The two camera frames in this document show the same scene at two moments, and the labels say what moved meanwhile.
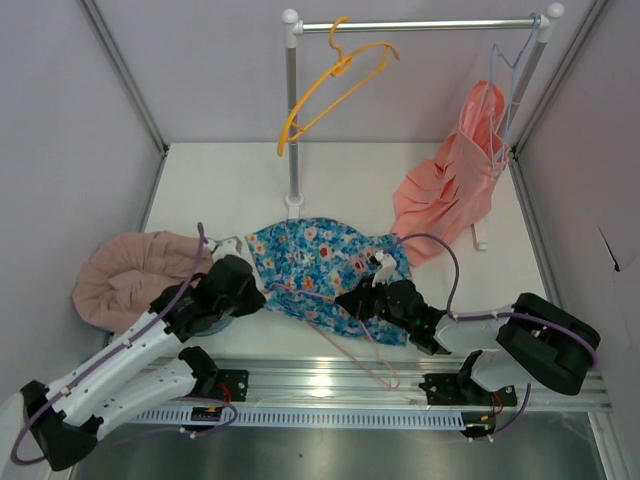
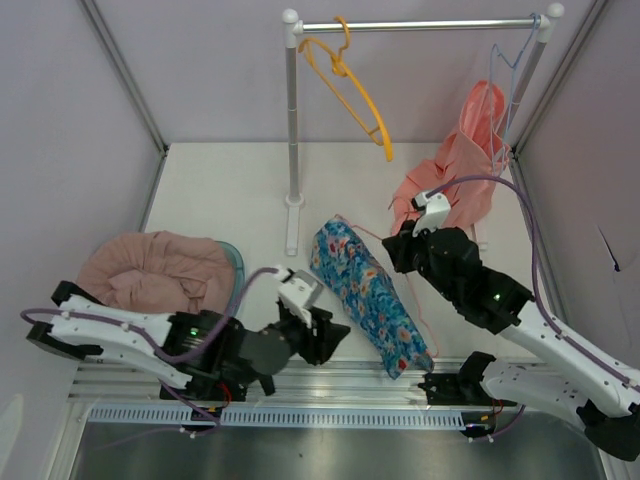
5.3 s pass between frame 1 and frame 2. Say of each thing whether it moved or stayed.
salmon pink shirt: stayed
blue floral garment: moved
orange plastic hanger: moved
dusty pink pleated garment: stayed
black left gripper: moved
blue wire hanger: stayed
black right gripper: moved
